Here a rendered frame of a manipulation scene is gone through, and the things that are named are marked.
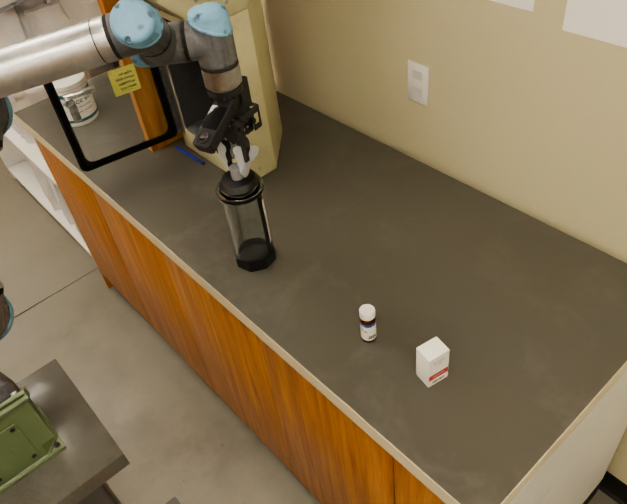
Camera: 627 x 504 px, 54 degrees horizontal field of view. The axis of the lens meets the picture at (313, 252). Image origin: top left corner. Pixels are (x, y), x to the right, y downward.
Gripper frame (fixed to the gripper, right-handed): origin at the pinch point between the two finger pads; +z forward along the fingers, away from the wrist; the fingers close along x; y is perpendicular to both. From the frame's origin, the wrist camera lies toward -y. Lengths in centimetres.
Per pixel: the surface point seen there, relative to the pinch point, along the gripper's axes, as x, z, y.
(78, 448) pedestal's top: -1, 26, -59
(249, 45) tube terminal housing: 18.2, -11.9, 31.3
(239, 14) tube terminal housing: 18.5, -20.1, 30.1
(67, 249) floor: 164, 121, 29
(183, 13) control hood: 22.1, -25.5, 16.1
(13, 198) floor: 227, 121, 43
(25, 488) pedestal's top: 1, 26, -70
